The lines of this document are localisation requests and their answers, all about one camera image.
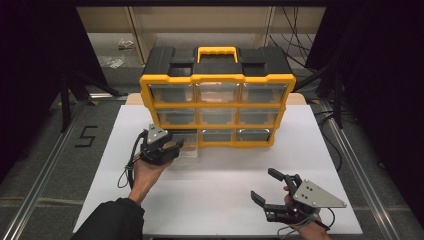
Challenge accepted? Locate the hand-held gripper cable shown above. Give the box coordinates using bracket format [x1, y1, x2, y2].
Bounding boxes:
[276, 207, 336, 237]
[117, 129, 149, 190]

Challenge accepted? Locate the set of clear cabinet drawers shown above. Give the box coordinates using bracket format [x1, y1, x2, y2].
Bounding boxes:
[148, 82, 288, 143]

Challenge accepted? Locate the bundle of hanging black cables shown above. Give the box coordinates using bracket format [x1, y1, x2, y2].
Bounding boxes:
[268, 6, 321, 73]

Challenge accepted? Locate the single clear plastic drawer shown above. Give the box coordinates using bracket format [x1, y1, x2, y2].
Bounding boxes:
[172, 129, 200, 159]

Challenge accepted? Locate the black floor cable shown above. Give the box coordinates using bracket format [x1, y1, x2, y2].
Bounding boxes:
[313, 109, 344, 173]

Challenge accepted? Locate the beige shelf unit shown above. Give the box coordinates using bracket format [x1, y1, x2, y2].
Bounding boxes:
[77, 6, 327, 64]

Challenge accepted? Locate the aluminium floor rail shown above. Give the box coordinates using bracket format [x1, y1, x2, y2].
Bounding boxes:
[319, 99, 411, 240]
[0, 99, 88, 240]

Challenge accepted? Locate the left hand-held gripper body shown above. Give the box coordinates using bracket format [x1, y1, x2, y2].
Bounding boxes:
[139, 123, 178, 165]

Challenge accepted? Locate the black curtain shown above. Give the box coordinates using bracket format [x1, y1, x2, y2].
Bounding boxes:
[304, 0, 424, 218]
[0, 0, 109, 174]

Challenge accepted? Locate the person's left hand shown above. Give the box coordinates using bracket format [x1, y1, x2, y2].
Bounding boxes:
[129, 158, 174, 205]

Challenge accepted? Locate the yellow black organizer cabinet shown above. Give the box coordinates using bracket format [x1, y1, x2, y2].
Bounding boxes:
[139, 45, 297, 149]

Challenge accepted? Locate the yellow carry handle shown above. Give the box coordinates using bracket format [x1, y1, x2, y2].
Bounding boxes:
[196, 45, 240, 64]

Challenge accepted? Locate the left hand-held gripper cable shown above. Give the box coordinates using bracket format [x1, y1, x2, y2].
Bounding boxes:
[117, 129, 149, 190]

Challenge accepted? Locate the small clear plastic bag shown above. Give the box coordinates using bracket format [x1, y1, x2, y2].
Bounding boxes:
[118, 38, 135, 50]

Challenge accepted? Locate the right hand-held gripper cable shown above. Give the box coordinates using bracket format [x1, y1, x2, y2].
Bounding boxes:
[276, 207, 336, 237]

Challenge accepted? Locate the black metal stand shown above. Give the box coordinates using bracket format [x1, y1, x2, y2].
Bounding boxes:
[293, 64, 345, 130]
[59, 68, 129, 134]

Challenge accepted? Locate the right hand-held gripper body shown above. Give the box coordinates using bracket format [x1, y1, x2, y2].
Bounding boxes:
[263, 173, 348, 224]

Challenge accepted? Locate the person's right hand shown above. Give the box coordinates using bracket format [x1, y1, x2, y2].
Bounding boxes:
[283, 184, 331, 240]

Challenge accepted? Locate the large clear plastic bag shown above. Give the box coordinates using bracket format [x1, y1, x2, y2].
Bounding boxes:
[98, 54, 126, 69]

